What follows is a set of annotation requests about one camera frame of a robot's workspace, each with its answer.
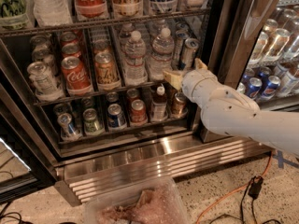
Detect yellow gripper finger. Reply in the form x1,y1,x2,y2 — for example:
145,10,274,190
163,70,187,90
194,58,207,70

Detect redbull can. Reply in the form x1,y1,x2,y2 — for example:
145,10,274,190
178,38,200,70
173,29,190,65

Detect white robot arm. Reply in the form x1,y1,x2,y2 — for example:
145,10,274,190
163,59,299,157

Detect brown can bottom right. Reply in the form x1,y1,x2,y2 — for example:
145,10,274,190
170,91,188,118

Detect red can bottom shelf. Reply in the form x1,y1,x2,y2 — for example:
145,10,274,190
130,99,148,125

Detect pepsi can right fridge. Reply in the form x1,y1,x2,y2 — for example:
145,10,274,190
245,77,263,99

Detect front orange soda can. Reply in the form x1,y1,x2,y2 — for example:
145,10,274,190
94,52,121,91

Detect blue pepsi can bottom shelf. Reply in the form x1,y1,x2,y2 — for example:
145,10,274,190
107,104,127,130

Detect green can bottom shelf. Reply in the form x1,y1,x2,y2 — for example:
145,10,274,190
83,108,105,136

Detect front red coca-cola can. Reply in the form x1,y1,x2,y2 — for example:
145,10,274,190
61,56,93,96

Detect middle coca-cola can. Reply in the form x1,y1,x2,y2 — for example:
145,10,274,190
62,43,82,59

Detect blue silver can bottom left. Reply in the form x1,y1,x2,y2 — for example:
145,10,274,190
57,113,81,141

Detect front white silver can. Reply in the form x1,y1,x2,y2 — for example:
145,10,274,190
27,62,64,102

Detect white silver can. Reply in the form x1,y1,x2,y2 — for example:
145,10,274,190
32,49,58,76
27,62,64,102

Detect middle white silver can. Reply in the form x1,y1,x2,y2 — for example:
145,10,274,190
32,49,58,76

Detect stainless steel fridge base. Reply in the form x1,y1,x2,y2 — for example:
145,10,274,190
55,134,272,206

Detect green lacroix can top shelf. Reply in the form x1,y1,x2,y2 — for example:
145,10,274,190
0,0,33,30

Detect front right water bottle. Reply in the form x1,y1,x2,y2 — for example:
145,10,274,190
148,28,175,81

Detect water bottle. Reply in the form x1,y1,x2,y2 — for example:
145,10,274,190
124,31,147,85
148,28,175,81

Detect white cap juice bottle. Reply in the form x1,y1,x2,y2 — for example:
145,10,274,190
150,86,167,121

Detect front left water bottle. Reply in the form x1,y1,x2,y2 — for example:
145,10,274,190
124,31,147,85

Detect large coca-cola bottle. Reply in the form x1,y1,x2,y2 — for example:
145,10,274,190
75,0,106,19

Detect clear plastic bin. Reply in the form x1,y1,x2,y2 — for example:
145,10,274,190
84,176,190,224

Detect fridge door frame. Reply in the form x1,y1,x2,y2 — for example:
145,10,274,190
200,0,290,144

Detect orange extension cable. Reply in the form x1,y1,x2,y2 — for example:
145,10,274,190
195,152,275,224

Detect black power adapter cable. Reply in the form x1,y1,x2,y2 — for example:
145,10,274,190
210,175,281,224

